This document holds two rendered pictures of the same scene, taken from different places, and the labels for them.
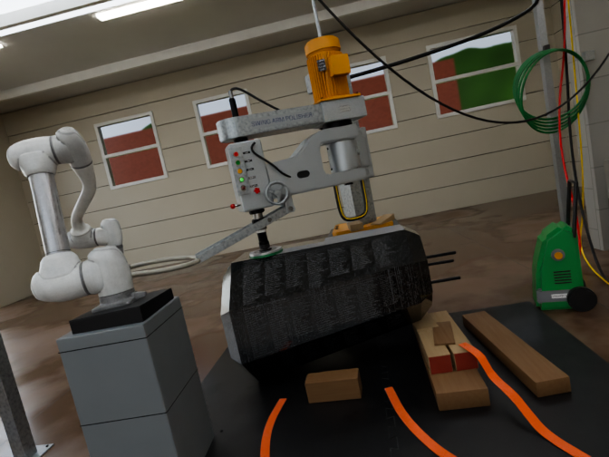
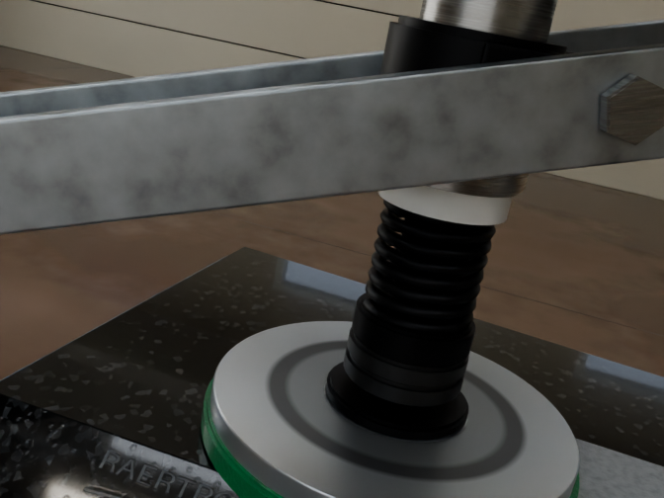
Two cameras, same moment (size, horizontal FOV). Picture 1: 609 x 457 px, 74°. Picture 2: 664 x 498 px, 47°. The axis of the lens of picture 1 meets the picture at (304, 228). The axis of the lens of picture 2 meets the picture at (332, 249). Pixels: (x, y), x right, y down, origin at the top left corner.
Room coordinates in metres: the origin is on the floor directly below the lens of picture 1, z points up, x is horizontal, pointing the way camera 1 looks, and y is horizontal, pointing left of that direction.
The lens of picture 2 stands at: (2.20, 0.27, 1.07)
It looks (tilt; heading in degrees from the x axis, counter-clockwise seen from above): 18 degrees down; 9
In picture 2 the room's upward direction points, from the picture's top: 11 degrees clockwise
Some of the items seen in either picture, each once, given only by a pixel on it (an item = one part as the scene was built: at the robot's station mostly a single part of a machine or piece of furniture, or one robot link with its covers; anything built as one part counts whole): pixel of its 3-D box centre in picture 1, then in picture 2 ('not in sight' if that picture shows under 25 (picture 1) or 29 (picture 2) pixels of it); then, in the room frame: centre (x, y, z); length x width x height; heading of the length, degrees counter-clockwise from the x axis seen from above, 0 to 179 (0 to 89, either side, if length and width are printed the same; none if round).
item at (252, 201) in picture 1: (261, 176); not in sight; (2.62, 0.20, 1.32); 0.36 x 0.22 x 0.45; 106
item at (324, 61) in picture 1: (327, 72); not in sight; (2.77, -0.36, 1.90); 0.31 x 0.28 x 0.40; 16
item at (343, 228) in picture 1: (362, 225); not in sight; (3.42, -0.49, 0.76); 0.49 x 0.49 x 0.05; 81
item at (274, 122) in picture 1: (292, 122); not in sight; (2.70, -0.06, 1.62); 0.96 x 0.25 x 0.17; 106
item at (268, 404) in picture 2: (265, 250); (393, 409); (2.60, 0.28, 0.84); 0.21 x 0.21 x 0.01
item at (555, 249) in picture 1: (555, 245); not in sight; (2.78, -1.70, 0.43); 0.35 x 0.35 x 0.87; 66
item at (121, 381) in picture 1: (144, 394); not in sight; (1.86, 0.91, 0.40); 0.50 x 0.50 x 0.80; 84
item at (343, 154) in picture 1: (343, 156); not in sight; (2.78, -0.36, 1.34); 0.19 x 0.19 x 0.20
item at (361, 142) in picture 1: (347, 154); not in sight; (3.22, -0.45, 1.36); 0.74 x 0.34 x 0.25; 169
